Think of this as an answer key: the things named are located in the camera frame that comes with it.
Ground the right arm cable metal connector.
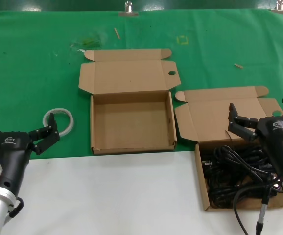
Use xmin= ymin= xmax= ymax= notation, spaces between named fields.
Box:
xmin=233 ymin=183 xmax=283 ymax=235

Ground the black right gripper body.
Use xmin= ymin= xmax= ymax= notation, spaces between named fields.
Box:
xmin=255 ymin=116 xmax=283 ymax=178

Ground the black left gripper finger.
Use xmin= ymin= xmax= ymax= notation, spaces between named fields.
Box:
xmin=28 ymin=113 xmax=61 ymax=156

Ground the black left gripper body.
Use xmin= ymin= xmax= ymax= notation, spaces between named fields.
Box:
xmin=0 ymin=131 xmax=34 ymax=197

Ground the green table cloth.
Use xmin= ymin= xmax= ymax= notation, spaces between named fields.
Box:
xmin=0 ymin=8 xmax=283 ymax=161

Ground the metal cloth clamp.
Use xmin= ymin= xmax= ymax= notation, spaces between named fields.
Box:
xmin=118 ymin=0 xmax=139 ymax=17
xmin=270 ymin=0 xmax=283 ymax=14

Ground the clear plastic wrapper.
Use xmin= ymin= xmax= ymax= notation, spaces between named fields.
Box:
xmin=69 ymin=33 xmax=108 ymax=49

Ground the black power cable pile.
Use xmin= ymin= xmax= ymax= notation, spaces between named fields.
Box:
xmin=201 ymin=145 xmax=283 ymax=209

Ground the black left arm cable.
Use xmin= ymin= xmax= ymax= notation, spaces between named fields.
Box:
xmin=7 ymin=196 xmax=25 ymax=219

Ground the cardboard box with round hole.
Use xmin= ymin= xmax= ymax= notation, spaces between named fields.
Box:
xmin=78 ymin=48 xmax=181 ymax=155

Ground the clear tape roll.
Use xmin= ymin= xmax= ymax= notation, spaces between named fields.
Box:
xmin=42 ymin=107 xmax=74 ymax=138

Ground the cardboard box holding cable pile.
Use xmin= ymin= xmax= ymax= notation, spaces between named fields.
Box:
xmin=174 ymin=85 xmax=283 ymax=212

